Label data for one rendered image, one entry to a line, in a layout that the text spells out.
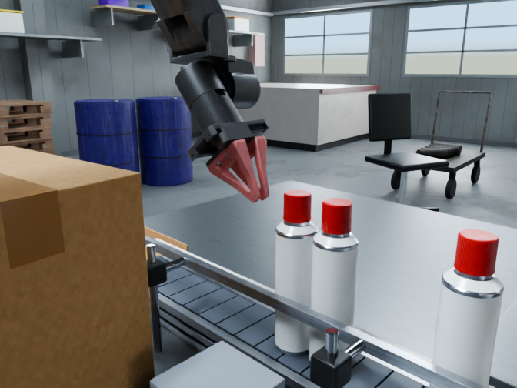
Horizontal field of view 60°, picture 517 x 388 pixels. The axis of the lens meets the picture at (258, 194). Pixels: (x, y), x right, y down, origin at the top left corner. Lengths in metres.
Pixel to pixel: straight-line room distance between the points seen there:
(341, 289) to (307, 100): 6.63
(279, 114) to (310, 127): 0.61
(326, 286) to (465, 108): 8.23
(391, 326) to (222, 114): 0.43
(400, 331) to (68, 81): 6.74
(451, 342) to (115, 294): 0.34
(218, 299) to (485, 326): 0.41
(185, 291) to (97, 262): 0.29
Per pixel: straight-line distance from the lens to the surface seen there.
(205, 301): 0.72
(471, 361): 0.47
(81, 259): 0.48
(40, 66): 6.84
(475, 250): 0.43
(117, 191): 0.48
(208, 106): 0.60
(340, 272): 0.51
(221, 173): 0.60
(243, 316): 0.68
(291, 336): 0.59
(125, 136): 4.73
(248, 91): 0.68
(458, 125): 8.73
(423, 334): 0.78
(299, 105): 7.18
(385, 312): 0.82
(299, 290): 0.56
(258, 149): 0.59
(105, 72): 7.55
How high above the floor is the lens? 1.23
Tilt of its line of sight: 15 degrees down
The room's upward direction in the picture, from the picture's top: straight up
